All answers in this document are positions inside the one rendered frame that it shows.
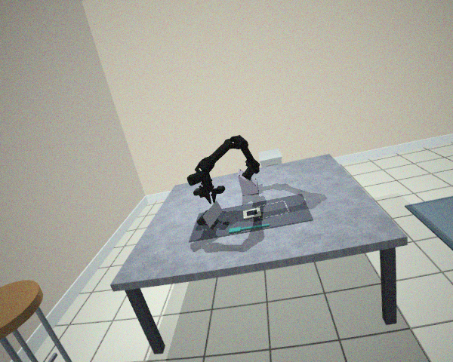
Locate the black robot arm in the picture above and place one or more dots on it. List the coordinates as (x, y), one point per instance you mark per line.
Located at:
(207, 164)

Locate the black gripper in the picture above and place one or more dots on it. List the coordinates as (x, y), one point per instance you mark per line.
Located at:
(218, 190)

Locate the white square tile with dark blue square center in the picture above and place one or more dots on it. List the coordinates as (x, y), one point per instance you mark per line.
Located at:
(251, 213)

